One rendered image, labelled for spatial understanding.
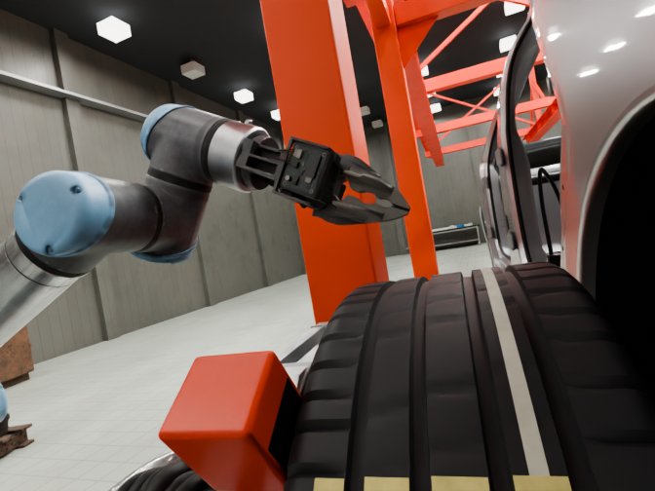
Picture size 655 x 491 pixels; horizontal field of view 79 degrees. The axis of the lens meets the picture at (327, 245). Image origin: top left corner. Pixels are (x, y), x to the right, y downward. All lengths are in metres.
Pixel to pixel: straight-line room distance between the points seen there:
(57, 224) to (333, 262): 0.57
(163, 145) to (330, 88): 0.46
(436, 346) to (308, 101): 0.72
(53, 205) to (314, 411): 0.33
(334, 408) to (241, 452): 0.07
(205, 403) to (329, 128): 0.71
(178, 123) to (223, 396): 0.38
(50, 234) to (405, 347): 0.37
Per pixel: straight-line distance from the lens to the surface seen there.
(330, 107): 0.93
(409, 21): 3.13
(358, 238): 0.88
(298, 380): 0.40
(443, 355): 0.32
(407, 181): 2.82
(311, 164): 0.47
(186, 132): 0.58
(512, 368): 0.30
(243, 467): 0.33
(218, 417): 0.31
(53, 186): 0.50
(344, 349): 0.34
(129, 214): 0.51
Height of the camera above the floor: 1.24
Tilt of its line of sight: level
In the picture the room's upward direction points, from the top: 10 degrees counter-clockwise
